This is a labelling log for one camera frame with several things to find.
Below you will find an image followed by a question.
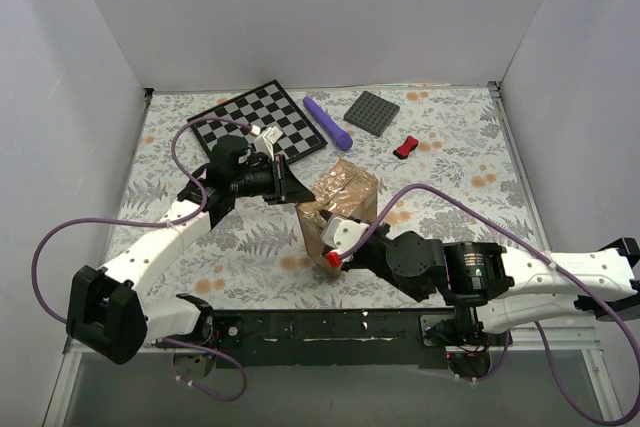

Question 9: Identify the brown cardboard express box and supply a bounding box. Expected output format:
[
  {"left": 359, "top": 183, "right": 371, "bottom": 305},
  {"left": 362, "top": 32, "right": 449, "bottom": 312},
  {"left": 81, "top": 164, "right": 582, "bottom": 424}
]
[{"left": 296, "top": 160, "right": 379, "bottom": 275}]

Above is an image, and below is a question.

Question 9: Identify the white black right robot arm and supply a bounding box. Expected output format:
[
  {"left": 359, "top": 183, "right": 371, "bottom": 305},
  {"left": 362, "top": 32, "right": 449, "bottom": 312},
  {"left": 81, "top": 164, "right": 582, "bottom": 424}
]
[{"left": 324, "top": 220, "right": 639, "bottom": 345}]

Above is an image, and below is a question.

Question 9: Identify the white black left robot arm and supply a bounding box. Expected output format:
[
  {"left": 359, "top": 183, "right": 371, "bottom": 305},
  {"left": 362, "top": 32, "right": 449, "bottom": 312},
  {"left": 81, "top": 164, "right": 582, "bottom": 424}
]
[{"left": 66, "top": 135, "right": 315, "bottom": 365}]

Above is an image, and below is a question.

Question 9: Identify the black white checkerboard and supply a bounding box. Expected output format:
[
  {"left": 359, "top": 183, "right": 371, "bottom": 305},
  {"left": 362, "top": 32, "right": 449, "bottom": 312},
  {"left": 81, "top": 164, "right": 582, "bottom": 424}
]
[{"left": 188, "top": 80, "right": 328, "bottom": 164}]

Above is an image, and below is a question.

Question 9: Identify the floral patterned table mat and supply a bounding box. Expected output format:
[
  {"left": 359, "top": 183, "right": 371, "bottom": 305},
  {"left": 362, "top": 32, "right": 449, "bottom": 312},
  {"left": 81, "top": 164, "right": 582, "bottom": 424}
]
[{"left": 118, "top": 88, "right": 548, "bottom": 309}]

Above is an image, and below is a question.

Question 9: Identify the dark grey studded baseplate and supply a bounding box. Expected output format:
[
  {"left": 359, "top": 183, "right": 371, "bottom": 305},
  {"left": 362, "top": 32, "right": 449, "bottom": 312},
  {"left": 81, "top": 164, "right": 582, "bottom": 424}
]
[{"left": 343, "top": 91, "right": 400, "bottom": 137}]

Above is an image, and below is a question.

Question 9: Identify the red black knife cap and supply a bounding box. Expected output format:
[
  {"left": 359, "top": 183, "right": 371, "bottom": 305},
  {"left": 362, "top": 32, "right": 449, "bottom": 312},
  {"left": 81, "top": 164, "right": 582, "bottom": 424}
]
[{"left": 393, "top": 136, "right": 419, "bottom": 160}]

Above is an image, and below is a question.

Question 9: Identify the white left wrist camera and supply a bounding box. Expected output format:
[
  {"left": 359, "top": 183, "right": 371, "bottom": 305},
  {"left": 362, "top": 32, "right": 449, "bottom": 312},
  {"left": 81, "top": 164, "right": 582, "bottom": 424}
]
[{"left": 249, "top": 125, "right": 283, "bottom": 160}]

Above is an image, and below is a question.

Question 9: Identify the purple cylindrical handle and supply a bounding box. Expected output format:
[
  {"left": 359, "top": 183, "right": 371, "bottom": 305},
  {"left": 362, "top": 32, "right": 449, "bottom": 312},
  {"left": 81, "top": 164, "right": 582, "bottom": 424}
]
[{"left": 303, "top": 96, "right": 353, "bottom": 151}]

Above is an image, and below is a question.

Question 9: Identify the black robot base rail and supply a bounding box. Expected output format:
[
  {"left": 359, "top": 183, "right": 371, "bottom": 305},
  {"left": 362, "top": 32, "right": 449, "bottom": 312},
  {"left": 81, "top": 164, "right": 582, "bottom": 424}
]
[{"left": 154, "top": 306, "right": 501, "bottom": 383}]

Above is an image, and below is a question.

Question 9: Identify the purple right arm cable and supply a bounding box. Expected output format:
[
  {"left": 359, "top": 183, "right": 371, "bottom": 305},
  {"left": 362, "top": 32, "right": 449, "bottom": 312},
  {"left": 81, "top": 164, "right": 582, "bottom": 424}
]
[{"left": 339, "top": 183, "right": 640, "bottom": 424}]

